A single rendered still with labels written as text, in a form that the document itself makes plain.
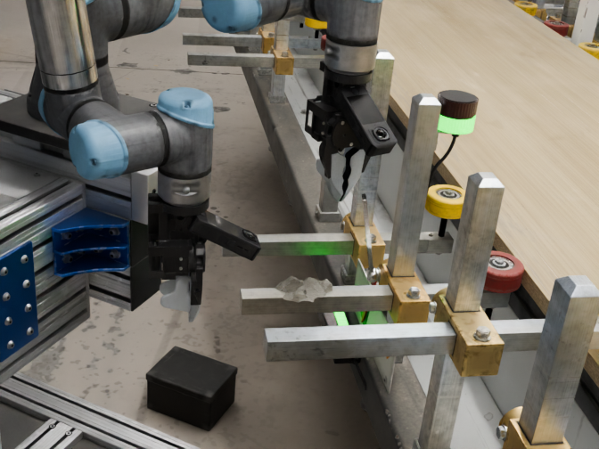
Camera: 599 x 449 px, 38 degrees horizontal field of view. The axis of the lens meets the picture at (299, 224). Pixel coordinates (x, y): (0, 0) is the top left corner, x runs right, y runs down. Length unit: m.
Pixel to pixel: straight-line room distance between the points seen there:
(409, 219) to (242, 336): 1.45
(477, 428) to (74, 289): 0.72
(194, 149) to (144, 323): 1.65
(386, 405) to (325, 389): 1.15
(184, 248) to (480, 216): 0.42
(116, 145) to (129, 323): 1.70
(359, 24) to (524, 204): 0.57
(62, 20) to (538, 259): 0.82
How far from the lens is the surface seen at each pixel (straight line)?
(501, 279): 1.40
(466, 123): 1.31
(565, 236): 1.57
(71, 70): 1.21
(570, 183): 1.79
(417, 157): 1.32
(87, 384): 2.56
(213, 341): 2.71
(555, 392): 0.94
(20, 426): 2.12
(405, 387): 1.45
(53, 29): 1.19
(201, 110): 1.17
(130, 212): 1.44
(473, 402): 1.59
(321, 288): 1.35
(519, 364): 1.50
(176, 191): 1.21
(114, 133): 1.13
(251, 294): 1.34
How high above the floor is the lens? 1.58
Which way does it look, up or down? 28 degrees down
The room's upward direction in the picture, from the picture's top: 5 degrees clockwise
